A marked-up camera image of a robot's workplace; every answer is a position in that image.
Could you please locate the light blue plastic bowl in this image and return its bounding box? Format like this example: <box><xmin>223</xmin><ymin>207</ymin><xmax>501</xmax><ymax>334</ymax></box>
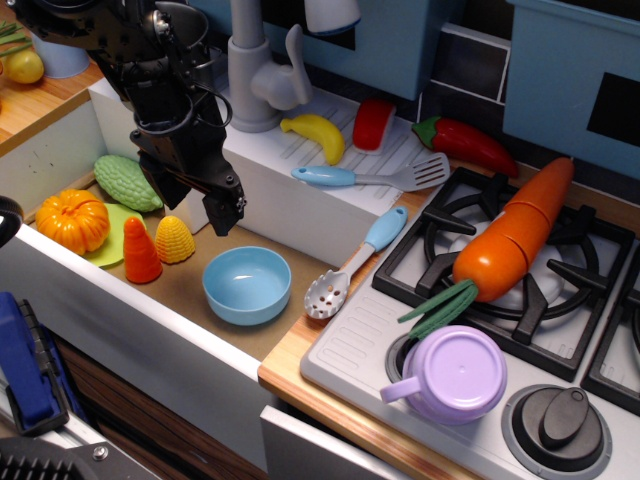
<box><xmin>202</xmin><ymin>246</ymin><xmax>292</xmax><ymax>326</ymax></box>

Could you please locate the blue clamp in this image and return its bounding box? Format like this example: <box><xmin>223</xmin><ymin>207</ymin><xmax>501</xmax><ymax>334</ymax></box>
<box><xmin>1</xmin><ymin>292</ymin><xmax>69</xmax><ymax>437</ymax></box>

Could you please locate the green toy bitter gourd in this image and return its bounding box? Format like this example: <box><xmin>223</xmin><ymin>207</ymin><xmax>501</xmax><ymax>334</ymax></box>
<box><xmin>94</xmin><ymin>155</ymin><xmax>164</xmax><ymax>213</ymax></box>

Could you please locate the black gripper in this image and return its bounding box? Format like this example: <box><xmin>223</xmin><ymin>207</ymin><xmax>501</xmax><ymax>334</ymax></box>
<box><xmin>131</xmin><ymin>94</ymin><xmax>247</xmax><ymax>237</ymax></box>

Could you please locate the red white toy sushi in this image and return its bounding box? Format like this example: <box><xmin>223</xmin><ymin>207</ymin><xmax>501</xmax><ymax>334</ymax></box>
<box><xmin>352</xmin><ymin>98</ymin><xmax>396</xmax><ymax>155</ymax></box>

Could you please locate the large orange toy carrot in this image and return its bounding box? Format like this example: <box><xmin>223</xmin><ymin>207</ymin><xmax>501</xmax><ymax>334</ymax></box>
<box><xmin>398</xmin><ymin>157</ymin><xmax>575</xmax><ymax>340</ymax></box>

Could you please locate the light blue cup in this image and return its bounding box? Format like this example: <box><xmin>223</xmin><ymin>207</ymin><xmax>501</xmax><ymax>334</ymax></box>
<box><xmin>33</xmin><ymin>37</ymin><xmax>90</xmax><ymax>79</ymax></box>

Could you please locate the black stove grate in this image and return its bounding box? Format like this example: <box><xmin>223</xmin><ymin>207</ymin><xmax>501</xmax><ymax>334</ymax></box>
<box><xmin>372</xmin><ymin>168</ymin><xmax>634</xmax><ymax>381</ymax></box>
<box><xmin>581</xmin><ymin>250</ymin><xmax>639</xmax><ymax>416</ymax></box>

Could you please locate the blue handled slotted spoon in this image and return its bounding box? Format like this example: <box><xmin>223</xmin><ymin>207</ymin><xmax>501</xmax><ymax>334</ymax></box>
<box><xmin>304</xmin><ymin>206</ymin><xmax>408</xmax><ymax>320</ymax></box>

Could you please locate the light green plate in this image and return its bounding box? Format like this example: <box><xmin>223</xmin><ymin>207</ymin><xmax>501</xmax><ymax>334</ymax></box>
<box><xmin>83</xmin><ymin>203</ymin><xmax>143</xmax><ymax>268</ymax></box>

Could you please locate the yellow toy banana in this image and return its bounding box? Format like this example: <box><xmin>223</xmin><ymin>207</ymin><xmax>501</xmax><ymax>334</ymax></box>
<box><xmin>279</xmin><ymin>114</ymin><xmax>346</xmax><ymax>166</ymax></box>

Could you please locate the grey toy stove top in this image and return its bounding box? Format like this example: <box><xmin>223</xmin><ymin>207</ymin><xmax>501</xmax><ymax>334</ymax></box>
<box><xmin>298</xmin><ymin>166</ymin><xmax>640</xmax><ymax>480</ymax></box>

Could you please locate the yellow toy lemon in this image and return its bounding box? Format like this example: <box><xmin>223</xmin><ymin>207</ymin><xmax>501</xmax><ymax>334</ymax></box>
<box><xmin>3</xmin><ymin>49</ymin><xmax>44</xmax><ymax>84</ymax></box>

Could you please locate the small orange toy carrot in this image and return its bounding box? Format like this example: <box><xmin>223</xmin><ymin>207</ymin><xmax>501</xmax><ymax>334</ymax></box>
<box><xmin>123</xmin><ymin>217</ymin><xmax>163</xmax><ymax>284</ymax></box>

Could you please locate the orange toy pumpkin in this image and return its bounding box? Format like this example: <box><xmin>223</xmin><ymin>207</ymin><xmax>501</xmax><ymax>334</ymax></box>
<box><xmin>35</xmin><ymin>189</ymin><xmax>111</xmax><ymax>256</ymax></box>

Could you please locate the grey stove knob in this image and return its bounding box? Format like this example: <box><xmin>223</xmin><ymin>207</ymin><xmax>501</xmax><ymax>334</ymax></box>
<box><xmin>501</xmin><ymin>384</ymin><xmax>613</xmax><ymax>479</ymax></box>

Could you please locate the purple plastic cup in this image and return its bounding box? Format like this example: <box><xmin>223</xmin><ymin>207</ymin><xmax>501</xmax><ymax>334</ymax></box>
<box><xmin>380</xmin><ymin>326</ymin><xmax>507</xmax><ymax>425</ymax></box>

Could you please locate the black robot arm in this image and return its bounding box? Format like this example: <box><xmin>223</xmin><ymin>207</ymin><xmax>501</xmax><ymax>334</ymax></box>
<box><xmin>8</xmin><ymin>1</ymin><xmax>246</xmax><ymax>236</ymax></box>

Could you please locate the grey toy faucet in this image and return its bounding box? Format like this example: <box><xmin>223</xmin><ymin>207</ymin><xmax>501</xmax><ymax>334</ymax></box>
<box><xmin>228</xmin><ymin>0</ymin><xmax>313</xmax><ymax>133</ymax></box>

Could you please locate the white blue bottle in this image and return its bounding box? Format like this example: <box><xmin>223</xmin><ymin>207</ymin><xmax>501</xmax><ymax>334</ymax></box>
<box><xmin>304</xmin><ymin>0</ymin><xmax>361</xmax><ymax>35</ymax></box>

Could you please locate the red toy chili pepper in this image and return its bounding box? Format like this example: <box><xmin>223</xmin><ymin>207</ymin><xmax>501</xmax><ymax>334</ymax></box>
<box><xmin>411</xmin><ymin>116</ymin><xmax>519</xmax><ymax>178</ymax></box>

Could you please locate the yellow toy corn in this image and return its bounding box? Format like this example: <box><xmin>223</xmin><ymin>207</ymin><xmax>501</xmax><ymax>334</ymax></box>
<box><xmin>155</xmin><ymin>216</ymin><xmax>196</xmax><ymax>264</ymax></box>

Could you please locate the blue handled grey spatula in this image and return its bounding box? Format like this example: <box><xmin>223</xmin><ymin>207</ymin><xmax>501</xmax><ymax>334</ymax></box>
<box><xmin>291</xmin><ymin>153</ymin><xmax>451</xmax><ymax>192</ymax></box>

